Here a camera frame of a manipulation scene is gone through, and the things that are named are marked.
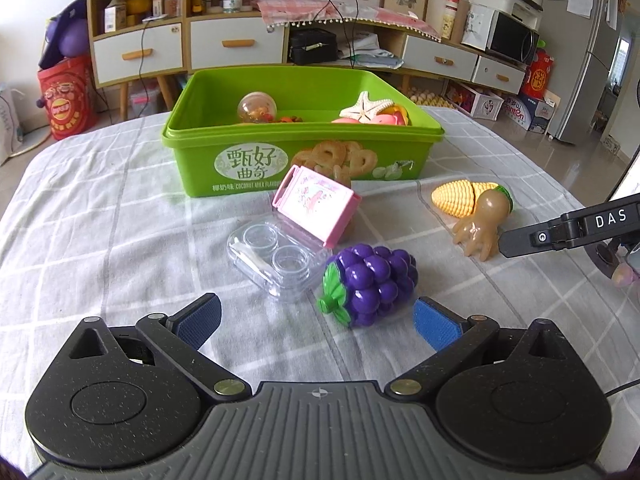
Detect purple toy grapes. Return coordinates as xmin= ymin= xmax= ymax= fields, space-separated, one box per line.
xmin=316 ymin=243 xmax=420 ymax=329

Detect stack of papers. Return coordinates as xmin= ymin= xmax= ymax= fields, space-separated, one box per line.
xmin=340 ymin=30 xmax=404 ymax=69

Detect pink fringed cloth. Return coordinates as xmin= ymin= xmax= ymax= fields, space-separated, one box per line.
xmin=256 ymin=0 xmax=443 ymax=43

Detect black microwave oven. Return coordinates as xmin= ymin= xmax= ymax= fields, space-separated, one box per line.
xmin=487 ymin=12 xmax=541 ymax=67

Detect white paper bag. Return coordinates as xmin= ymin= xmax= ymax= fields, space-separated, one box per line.
xmin=0 ymin=85 xmax=23 ymax=163

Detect pink clear capsule ball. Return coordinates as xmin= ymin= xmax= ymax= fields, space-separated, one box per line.
xmin=236 ymin=91 xmax=277 ymax=125

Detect pink lid contact lens case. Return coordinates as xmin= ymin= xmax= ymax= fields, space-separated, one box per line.
xmin=226 ymin=165 xmax=363 ymax=303

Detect black bag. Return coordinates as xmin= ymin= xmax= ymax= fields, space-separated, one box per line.
xmin=289 ymin=27 xmax=338 ymax=66

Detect grey refrigerator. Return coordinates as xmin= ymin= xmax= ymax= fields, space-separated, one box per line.
xmin=537 ymin=0 xmax=624 ymax=147

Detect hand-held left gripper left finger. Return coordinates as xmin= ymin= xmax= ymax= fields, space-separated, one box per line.
xmin=67 ymin=294 xmax=251 ymax=402

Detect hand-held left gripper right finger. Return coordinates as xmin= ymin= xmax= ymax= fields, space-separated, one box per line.
xmin=386 ymin=296 xmax=568 ymax=400

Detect green plastic box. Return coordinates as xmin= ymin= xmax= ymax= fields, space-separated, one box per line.
xmin=161 ymin=67 xmax=446 ymax=198

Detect toy corn cob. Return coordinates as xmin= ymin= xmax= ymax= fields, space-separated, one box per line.
xmin=431 ymin=180 xmax=514 ymax=218

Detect brown toy octopus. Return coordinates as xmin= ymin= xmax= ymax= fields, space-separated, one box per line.
xmin=452 ymin=191 xmax=512 ymax=262

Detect black hanging cable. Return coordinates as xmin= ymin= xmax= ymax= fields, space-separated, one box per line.
xmin=136 ymin=21 xmax=149 ymax=83

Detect beige toy starfish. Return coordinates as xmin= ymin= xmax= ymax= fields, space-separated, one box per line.
xmin=339 ymin=91 xmax=401 ymax=123

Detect grey checked tablecloth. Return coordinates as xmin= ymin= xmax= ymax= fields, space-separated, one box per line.
xmin=0 ymin=105 xmax=640 ymax=461

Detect red printed bag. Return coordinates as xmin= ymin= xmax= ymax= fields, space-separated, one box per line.
xmin=37 ymin=56 xmax=98 ymax=141

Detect white red carton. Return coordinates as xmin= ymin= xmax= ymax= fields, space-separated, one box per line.
xmin=444 ymin=81 xmax=504 ymax=121

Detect tall red white tube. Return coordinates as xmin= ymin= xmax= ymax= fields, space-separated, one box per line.
xmin=442 ymin=0 xmax=469 ymax=42

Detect purple plush toy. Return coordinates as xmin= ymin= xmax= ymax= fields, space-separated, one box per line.
xmin=40 ymin=0 xmax=94 ymax=69

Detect tall wooden cabinet white drawers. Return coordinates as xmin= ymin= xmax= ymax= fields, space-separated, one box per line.
xmin=86 ymin=0 xmax=291 ymax=122

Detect low wooden cabinet white drawers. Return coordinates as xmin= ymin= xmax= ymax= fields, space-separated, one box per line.
xmin=287 ymin=15 xmax=526 ymax=96

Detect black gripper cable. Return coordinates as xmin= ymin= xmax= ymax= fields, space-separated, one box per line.
xmin=604 ymin=379 xmax=640 ymax=397

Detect small white box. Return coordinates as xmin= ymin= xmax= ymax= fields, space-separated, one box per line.
xmin=103 ymin=5 xmax=127 ymax=32

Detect blue white carton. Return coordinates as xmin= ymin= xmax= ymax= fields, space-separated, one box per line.
xmin=501 ymin=95 xmax=552 ymax=134

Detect white printer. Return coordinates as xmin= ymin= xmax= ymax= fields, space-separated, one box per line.
xmin=469 ymin=0 xmax=544 ymax=23

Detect red gift box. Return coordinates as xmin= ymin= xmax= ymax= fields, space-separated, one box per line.
xmin=520 ymin=50 xmax=557 ymax=102

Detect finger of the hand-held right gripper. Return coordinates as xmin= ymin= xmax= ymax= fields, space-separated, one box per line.
xmin=497 ymin=217 xmax=567 ymax=259

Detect pink rubber toy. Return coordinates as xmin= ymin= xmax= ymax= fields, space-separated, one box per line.
xmin=331 ymin=112 xmax=396 ymax=126

